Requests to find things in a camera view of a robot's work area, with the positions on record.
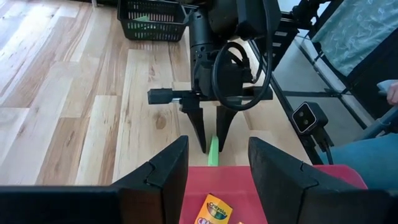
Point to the teal patterned fabric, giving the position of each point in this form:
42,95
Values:
351,31

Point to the black slotted plastic basket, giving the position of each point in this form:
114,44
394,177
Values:
152,36

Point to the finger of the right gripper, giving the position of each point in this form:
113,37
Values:
224,121
197,124

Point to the pink plastic bin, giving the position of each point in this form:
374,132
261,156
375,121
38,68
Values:
224,183

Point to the person's leg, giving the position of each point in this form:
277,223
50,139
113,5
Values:
367,158

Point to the person's hand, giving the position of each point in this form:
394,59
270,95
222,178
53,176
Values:
393,93

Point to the black table-level camera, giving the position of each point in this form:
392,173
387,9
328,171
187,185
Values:
306,116

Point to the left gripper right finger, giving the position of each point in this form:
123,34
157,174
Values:
273,180

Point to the yellow crayon box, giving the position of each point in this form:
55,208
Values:
214,211

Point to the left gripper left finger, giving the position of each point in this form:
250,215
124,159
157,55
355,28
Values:
168,177

